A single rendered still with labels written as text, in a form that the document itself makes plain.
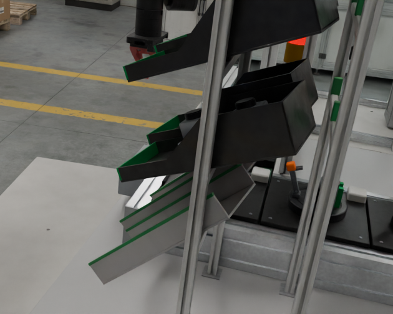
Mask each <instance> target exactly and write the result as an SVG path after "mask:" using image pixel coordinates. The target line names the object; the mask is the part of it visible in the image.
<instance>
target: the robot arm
mask: <svg viewBox="0 0 393 314"><path fill-rule="evenodd" d="M163 4H164V5H165V7H166V9H167V10H168V11H194V10H195V9H196V8H197V5H198V0H137V6H136V7H137V8H136V18H135V32H133V33H131V34H129V35H128V36H127V43H130V51H131V53H132V55H133V57H134V59H135V61H138V60H140V59H143V57H142V54H149V55H153V54H156V51H155V48H154V46H155V45H157V44H160V43H162V42H163V39H164V38H167V39H168V32H164V31H162V18H163V10H162V9H163Z"/></svg>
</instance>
